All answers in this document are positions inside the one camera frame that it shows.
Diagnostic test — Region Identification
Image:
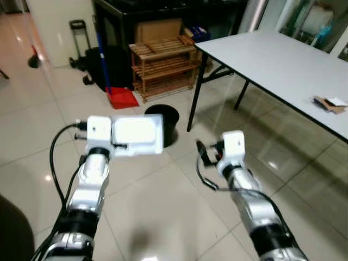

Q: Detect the white folding table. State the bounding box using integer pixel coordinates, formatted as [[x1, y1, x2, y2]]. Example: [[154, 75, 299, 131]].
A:
[[187, 29, 348, 144]]

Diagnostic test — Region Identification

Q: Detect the red dustpan blue handle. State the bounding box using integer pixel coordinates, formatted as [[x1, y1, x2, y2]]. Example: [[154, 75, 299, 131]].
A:
[[95, 30, 140, 110]]

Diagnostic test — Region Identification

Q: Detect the black red floor object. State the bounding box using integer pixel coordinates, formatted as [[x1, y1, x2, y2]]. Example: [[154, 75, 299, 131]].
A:
[[28, 46, 44, 69]]

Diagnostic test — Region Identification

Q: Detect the blue box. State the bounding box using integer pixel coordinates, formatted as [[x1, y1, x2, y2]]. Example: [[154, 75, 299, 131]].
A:
[[184, 26, 210, 44]]

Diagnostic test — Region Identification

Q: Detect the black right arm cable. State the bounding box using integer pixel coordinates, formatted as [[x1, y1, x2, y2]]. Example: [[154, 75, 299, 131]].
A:
[[195, 162, 297, 235]]

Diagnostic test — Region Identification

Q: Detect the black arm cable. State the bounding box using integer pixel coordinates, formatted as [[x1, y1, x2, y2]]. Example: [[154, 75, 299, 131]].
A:
[[48, 121, 88, 218], [195, 162, 297, 235]]

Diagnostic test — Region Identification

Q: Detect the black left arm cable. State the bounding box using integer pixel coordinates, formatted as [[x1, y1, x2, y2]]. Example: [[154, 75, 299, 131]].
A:
[[48, 121, 88, 218]]

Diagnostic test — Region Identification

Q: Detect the brown cardboard box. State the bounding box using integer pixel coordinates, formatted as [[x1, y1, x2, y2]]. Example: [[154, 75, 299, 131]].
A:
[[134, 18, 183, 45]]

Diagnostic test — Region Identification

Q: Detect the white framed glass door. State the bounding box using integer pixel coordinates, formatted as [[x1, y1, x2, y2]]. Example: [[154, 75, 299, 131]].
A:
[[247, 0, 348, 61]]

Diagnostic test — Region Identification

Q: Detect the black hand trolley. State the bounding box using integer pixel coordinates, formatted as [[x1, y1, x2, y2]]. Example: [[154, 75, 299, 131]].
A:
[[67, 20, 110, 88]]

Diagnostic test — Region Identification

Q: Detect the black cabinet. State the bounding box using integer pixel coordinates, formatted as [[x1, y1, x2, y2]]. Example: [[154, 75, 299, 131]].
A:
[[93, 0, 251, 91]]

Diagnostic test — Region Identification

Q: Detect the white and teal object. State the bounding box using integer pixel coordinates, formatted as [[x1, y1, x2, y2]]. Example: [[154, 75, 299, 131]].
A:
[[293, 4, 335, 50]]

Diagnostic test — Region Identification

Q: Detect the brown wooden slatted rack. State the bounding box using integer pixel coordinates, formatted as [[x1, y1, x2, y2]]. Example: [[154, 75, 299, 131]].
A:
[[129, 35, 200, 103]]

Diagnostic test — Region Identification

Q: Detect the black round rubbish bin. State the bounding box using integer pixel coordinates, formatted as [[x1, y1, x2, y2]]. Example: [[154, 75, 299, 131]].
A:
[[144, 104, 181, 148]]

